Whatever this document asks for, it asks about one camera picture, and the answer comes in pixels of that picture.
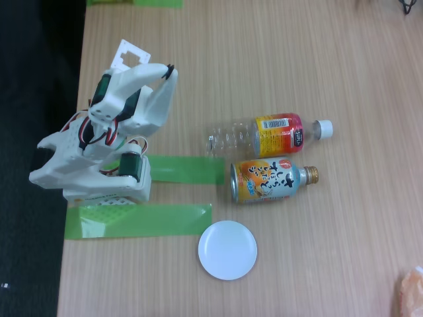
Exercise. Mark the clear plastic bottle orange label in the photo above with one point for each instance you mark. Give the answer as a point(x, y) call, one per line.
point(277, 135)

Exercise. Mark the orange drink bottle can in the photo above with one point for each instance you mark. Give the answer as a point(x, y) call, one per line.
point(264, 181)

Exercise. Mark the green tape piece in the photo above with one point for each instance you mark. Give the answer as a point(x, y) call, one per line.
point(158, 2)

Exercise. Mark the short green tape strip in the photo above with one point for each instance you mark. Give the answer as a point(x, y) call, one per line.
point(188, 169)

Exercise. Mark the long green tape strip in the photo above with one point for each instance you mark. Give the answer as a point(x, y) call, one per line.
point(158, 221)

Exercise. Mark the small white round plate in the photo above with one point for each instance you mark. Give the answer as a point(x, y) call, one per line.
point(227, 250)

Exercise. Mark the orange plastic bag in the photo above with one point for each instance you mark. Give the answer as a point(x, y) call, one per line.
point(411, 294)

